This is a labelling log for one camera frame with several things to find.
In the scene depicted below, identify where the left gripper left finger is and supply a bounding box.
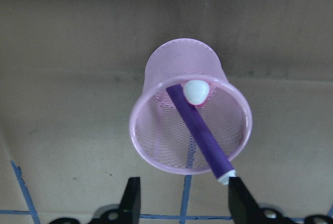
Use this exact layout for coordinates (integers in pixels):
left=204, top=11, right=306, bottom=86
left=118, top=177, right=141, bottom=224

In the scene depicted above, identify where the purple pen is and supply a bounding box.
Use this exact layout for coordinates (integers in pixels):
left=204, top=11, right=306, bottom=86
left=166, top=84, right=236, bottom=185

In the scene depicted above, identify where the pink pen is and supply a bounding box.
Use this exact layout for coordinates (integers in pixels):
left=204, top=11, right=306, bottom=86
left=183, top=80, right=210, bottom=107

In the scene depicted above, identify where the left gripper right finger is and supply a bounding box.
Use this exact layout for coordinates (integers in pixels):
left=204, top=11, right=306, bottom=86
left=228, top=177, right=262, bottom=224

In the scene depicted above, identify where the pink mesh cup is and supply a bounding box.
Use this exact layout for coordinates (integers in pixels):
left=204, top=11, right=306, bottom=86
left=129, top=39, right=252, bottom=175

